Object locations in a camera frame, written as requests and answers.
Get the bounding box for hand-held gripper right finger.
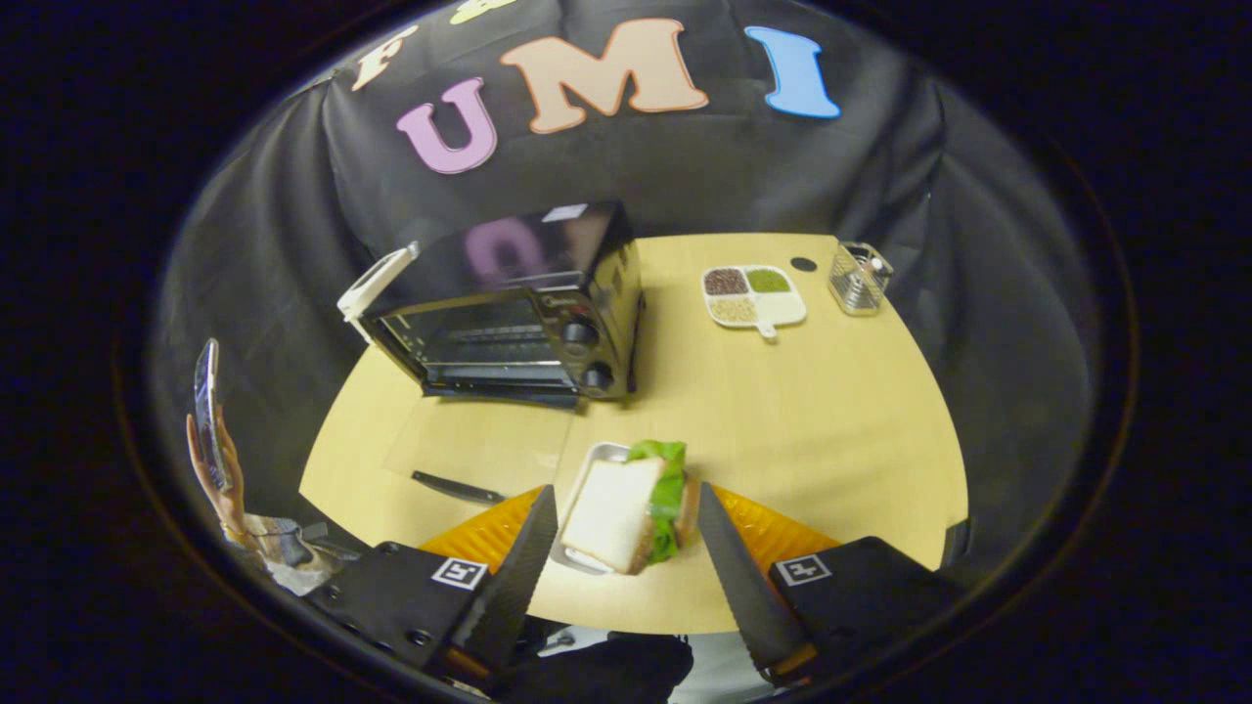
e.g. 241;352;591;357
695;482;969;686

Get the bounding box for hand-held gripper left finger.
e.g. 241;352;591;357
308;485;559;685

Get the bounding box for lettuce sandwich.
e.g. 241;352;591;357
559;439;703;576

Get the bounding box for black toaster oven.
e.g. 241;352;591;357
357;201;648;507

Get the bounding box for white ribbed tray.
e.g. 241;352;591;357
549;442;635;576

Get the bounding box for white divided grain dish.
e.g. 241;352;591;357
700;264;809;340

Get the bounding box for white boxy appliance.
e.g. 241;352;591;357
336;242;423;344

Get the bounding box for black backdrop cloth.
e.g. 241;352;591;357
152;0;1096;578

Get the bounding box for small wire mesh holder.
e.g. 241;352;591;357
827;242;895;317

